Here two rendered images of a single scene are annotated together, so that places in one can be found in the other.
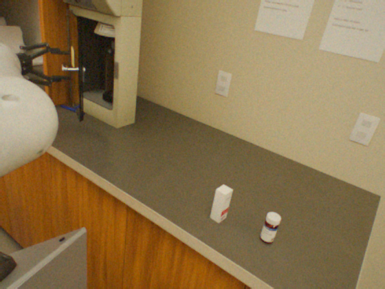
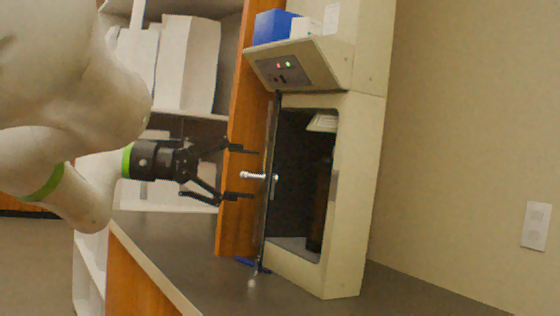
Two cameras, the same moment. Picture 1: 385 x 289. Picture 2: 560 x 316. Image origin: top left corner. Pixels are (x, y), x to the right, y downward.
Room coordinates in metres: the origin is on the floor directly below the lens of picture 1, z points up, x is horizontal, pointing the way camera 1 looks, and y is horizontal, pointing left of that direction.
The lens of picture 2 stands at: (0.27, 0.01, 1.29)
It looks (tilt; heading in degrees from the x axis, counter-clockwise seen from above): 3 degrees down; 26
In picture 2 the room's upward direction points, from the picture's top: 7 degrees clockwise
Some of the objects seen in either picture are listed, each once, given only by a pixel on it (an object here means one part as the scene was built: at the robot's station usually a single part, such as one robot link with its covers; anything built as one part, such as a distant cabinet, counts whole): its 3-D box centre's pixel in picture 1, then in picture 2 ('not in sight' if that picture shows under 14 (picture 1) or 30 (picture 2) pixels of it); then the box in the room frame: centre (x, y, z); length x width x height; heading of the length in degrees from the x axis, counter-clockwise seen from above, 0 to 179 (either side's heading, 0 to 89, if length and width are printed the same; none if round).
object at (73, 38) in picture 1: (74, 65); (264, 177); (1.26, 0.53, 1.19); 0.30 x 0.01 x 0.40; 29
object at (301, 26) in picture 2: not in sight; (305, 32); (1.25, 0.46, 1.54); 0.05 x 0.05 x 0.06; 76
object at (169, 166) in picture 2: (18, 63); (178, 165); (1.11, 0.68, 1.20); 0.09 x 0.07 x 0.08; 120
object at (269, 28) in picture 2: not in sight; (280, 32); (1.31, 0.56, 1.56); 0.10 x 0.10 x 0.09; 58
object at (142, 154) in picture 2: not in sight; (146, 161); (1.07, 0.74, 1.20); 0.12 x 0.06 x 0.09; 30
